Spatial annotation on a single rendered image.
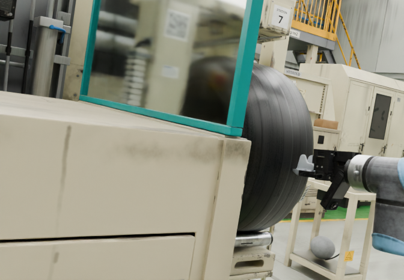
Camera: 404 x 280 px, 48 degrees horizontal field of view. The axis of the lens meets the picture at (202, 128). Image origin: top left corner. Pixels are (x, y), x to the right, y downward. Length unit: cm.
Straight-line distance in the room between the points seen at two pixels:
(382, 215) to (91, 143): 78
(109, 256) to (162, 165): 11
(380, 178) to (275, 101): 39
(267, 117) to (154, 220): 80
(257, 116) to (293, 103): 16
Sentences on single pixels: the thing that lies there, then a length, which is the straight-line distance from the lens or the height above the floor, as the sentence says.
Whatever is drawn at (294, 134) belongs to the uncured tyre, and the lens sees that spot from 134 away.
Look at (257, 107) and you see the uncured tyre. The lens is 128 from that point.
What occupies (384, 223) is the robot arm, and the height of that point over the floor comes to 111.
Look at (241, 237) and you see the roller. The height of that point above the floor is 92.
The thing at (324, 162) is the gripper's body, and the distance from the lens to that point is 123.
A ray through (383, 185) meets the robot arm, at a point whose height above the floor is 119.
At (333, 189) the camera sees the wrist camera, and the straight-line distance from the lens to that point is 123.
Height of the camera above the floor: 130
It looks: 3 degrees down
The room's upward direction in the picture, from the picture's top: 9 degrees clockwise
